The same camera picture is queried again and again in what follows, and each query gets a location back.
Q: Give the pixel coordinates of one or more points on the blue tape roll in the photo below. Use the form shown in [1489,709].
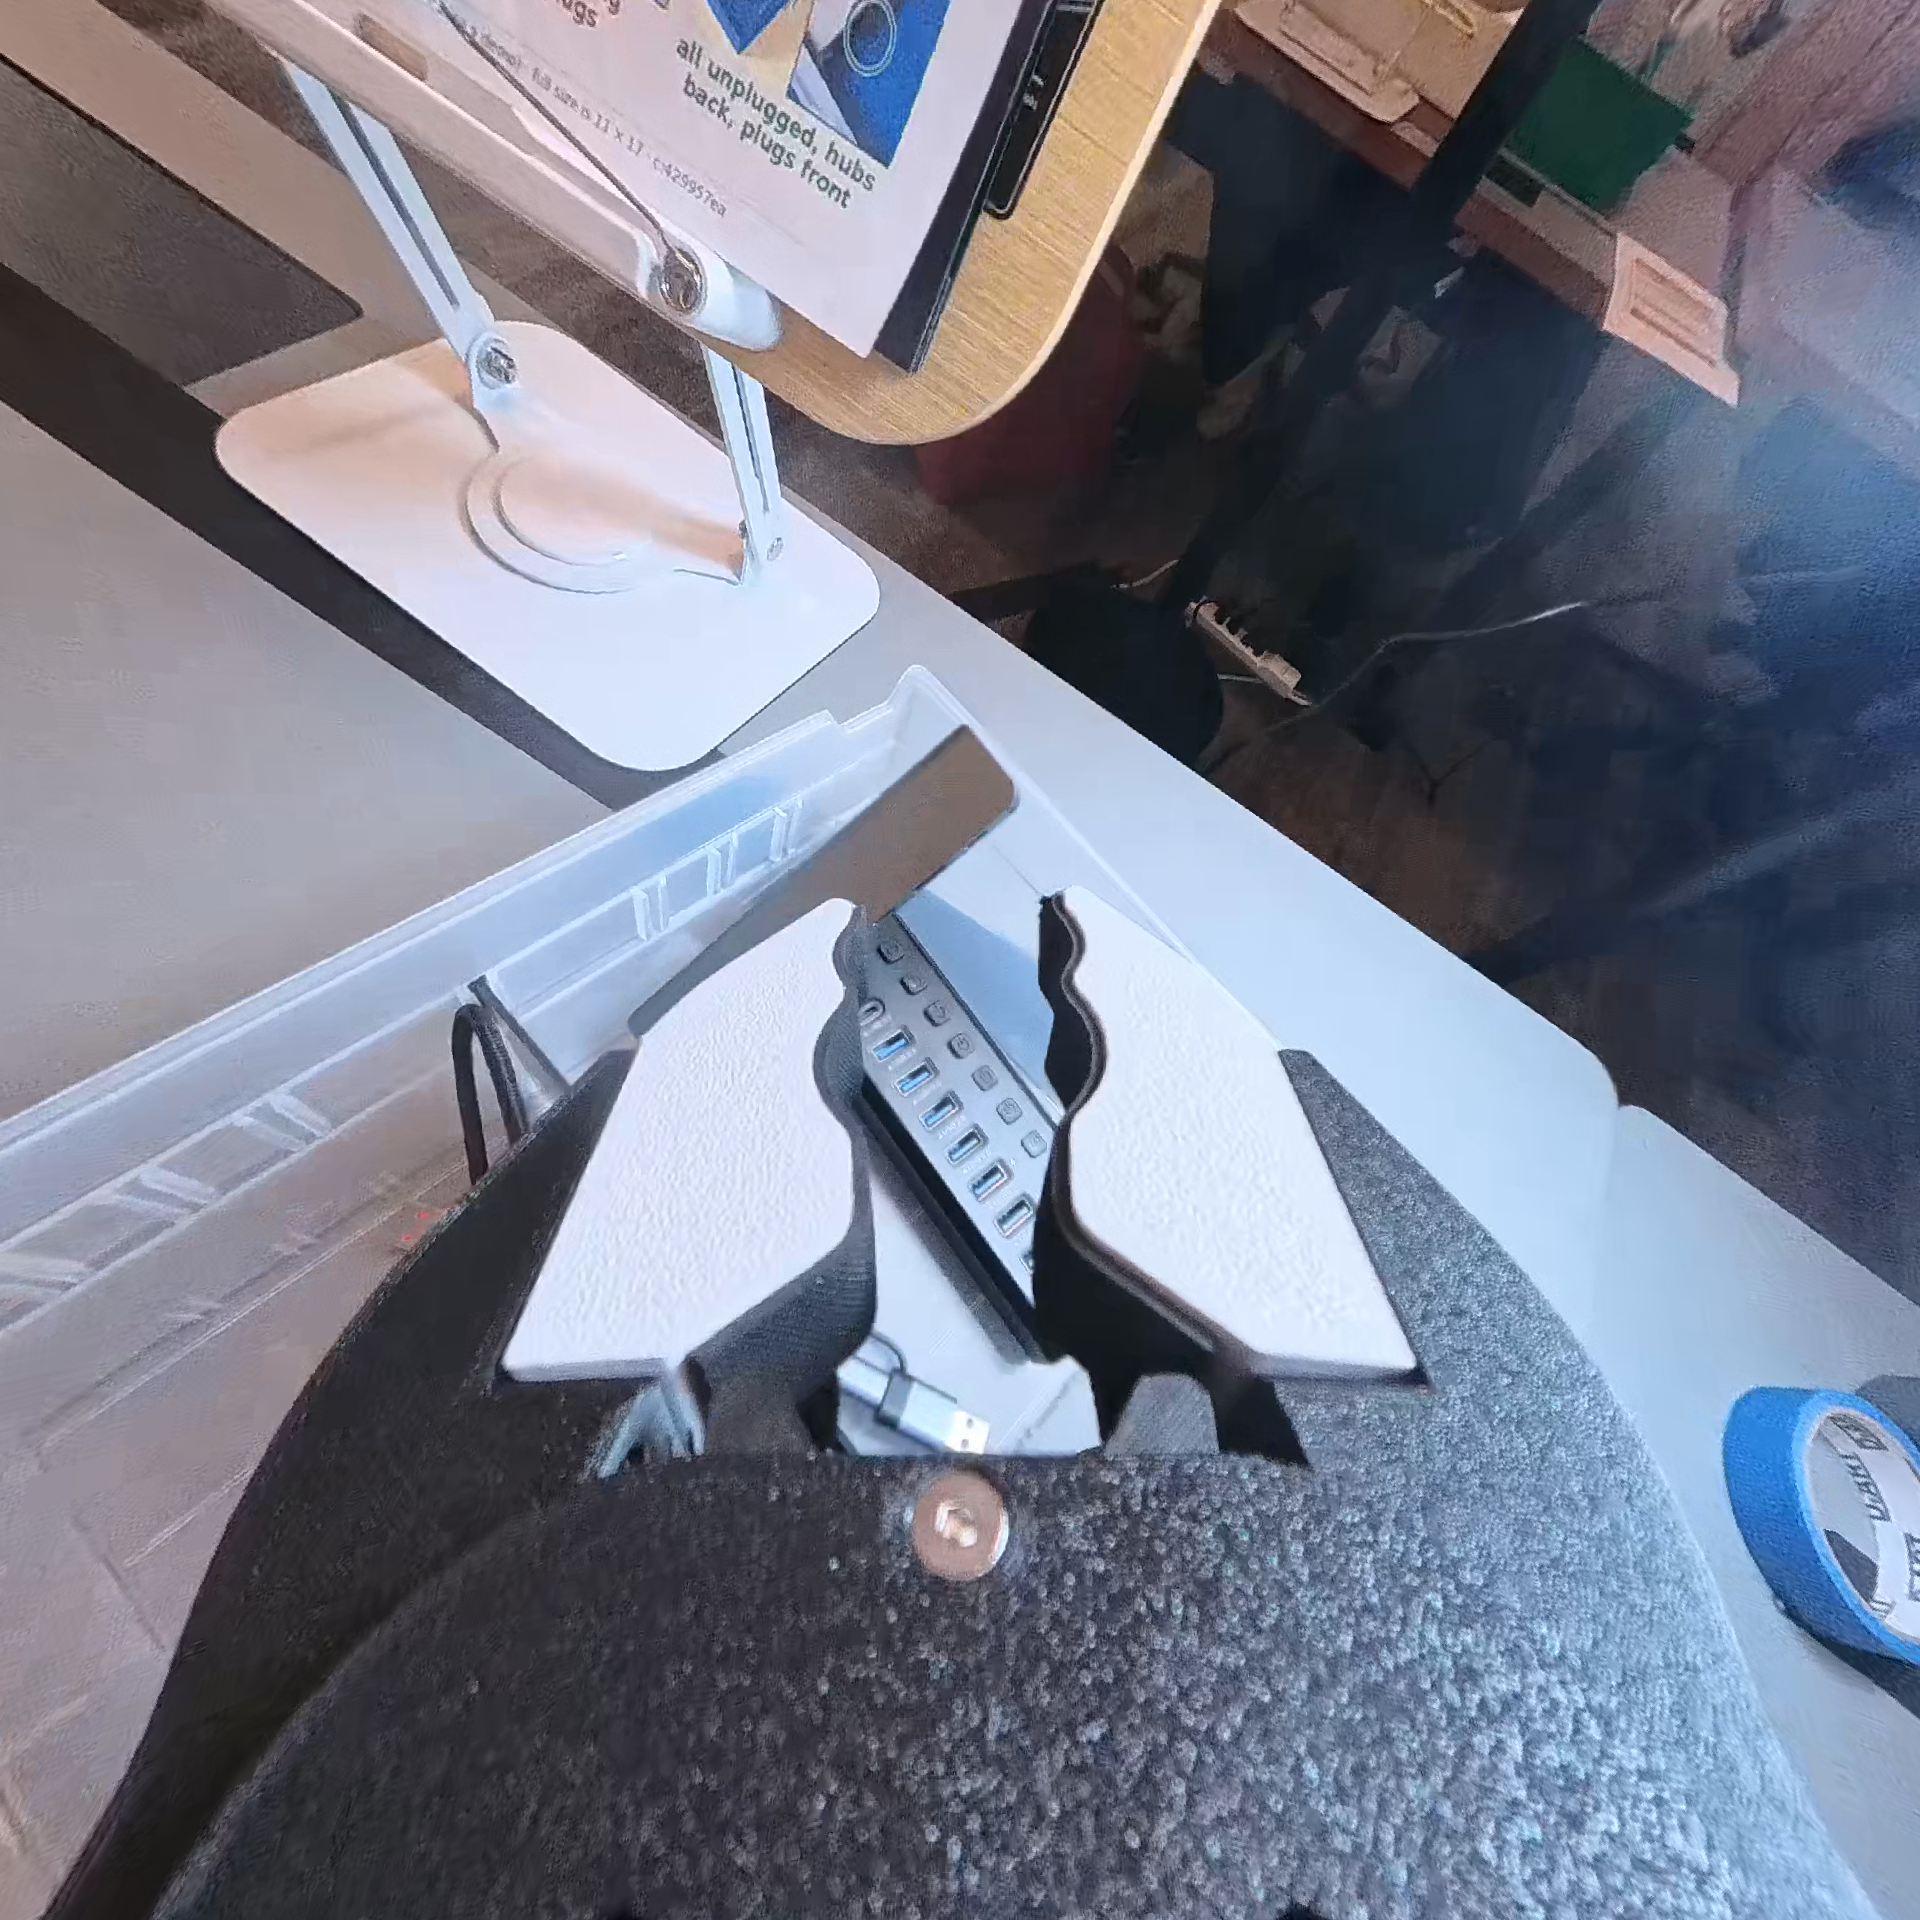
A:
[1763,1485]

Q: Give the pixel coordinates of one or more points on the instruction sheet on stand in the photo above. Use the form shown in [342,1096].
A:
[600,601]

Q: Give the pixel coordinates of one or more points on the silver usb plug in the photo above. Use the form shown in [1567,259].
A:
[931,1411]

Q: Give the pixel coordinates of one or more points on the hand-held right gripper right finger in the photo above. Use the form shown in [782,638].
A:
[1214,1184]

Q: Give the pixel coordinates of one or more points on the printed instruction sheet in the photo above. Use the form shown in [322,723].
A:
[600,90]

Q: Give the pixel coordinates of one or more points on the small grey usb hub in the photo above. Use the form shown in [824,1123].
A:
[915,818]

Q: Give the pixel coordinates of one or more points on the clear plastic bin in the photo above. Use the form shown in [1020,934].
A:
[300,974]

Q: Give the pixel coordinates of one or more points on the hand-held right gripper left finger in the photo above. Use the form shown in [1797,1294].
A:
[705,1171]

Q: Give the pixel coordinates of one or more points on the green box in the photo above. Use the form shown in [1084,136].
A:
[1598,128]

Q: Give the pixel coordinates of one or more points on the black multi-port usb hub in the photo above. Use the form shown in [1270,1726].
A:
[960,1111]

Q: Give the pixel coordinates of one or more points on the white power strip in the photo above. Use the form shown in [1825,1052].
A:
[1245,645]

